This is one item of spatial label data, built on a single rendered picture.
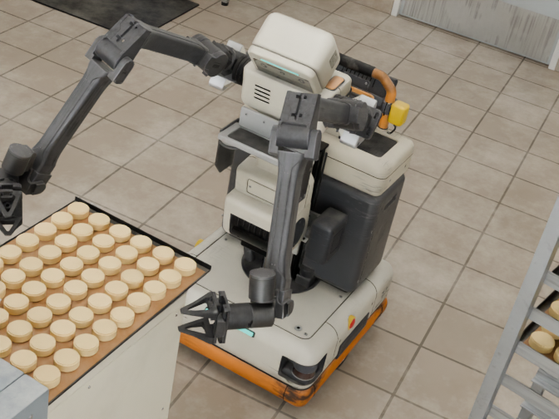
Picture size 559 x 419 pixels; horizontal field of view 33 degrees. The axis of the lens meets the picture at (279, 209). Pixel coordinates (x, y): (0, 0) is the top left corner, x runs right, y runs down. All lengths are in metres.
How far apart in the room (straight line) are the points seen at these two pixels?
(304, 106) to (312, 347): 1.07
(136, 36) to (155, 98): 2.44
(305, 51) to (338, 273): 0.91
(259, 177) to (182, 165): 1.46
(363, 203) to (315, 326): 0.43
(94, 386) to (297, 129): 0.71
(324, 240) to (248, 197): 0.27
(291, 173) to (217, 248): 1.23
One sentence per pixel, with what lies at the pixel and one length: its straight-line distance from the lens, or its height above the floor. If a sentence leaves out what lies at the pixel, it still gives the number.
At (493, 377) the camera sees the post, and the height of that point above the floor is 0.98.
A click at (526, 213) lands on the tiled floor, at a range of 4.54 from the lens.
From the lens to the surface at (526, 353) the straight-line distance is 1.97.
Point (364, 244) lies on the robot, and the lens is 3.07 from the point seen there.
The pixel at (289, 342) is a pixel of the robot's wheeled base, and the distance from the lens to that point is 2.99.
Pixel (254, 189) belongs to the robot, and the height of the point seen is 0.71.
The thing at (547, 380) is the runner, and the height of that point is 0.69.
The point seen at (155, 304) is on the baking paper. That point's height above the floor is 0.90.
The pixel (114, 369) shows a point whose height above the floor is 0.78.
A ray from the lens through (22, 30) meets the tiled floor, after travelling 5.33.
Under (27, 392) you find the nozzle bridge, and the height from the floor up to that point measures 1.18.
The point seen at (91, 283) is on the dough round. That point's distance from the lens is 2.09.
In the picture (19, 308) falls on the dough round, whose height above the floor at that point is 0.92.
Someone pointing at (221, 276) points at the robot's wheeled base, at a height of 0.28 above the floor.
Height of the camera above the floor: 2.24
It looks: 33 degrees down
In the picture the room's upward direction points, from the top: 12 degrees clockwise
